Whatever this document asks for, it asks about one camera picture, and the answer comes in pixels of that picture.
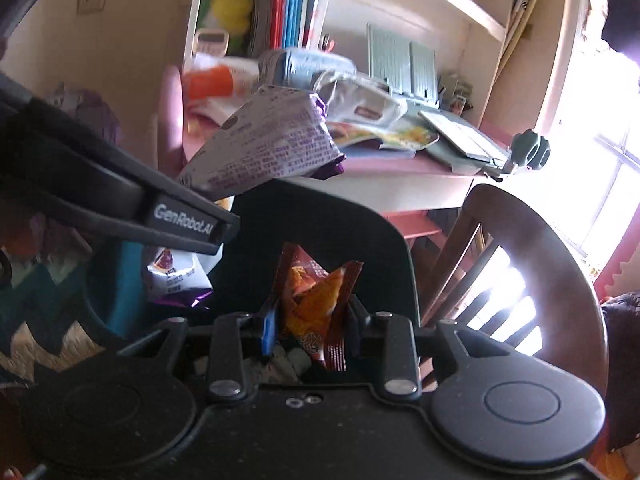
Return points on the window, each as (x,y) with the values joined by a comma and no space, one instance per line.
(600,160)

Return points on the small white purple snack packet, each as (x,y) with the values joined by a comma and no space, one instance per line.
(175,277)

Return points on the large white purple snack packet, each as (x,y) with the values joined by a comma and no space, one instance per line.
(265,145)

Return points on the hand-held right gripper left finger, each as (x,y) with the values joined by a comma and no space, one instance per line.
(268,330)

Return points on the colourful picture book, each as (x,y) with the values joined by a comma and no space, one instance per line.
(400,135)

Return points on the orange snack packet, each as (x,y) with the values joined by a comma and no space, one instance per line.
(310,305)

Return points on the blue grey pencil case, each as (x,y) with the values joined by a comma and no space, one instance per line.
(310,65)

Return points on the chevron patterned rug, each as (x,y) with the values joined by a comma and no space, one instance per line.
(40,320)

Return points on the orange tissue pack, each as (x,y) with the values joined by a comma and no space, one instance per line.
(215,80)

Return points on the green book stand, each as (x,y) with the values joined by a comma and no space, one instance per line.
(400,60)

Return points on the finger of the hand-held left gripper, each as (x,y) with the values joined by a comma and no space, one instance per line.
(185,222)

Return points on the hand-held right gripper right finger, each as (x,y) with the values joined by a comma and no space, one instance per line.
(356,322)

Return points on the dark teal trash bin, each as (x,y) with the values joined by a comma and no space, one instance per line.
(350,240)

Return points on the pink desk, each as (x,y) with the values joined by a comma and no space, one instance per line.
(400,170)

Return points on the small photo card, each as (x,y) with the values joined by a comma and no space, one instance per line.
(457,92)

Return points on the yellow plush toy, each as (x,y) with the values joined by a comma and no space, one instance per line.
(231,7)

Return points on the brown wooden chair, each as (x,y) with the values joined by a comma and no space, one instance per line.
(550,240)

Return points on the row of upright books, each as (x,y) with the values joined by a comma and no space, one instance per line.
(290,5)

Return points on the white digital timer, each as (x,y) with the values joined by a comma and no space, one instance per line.
(210,42)

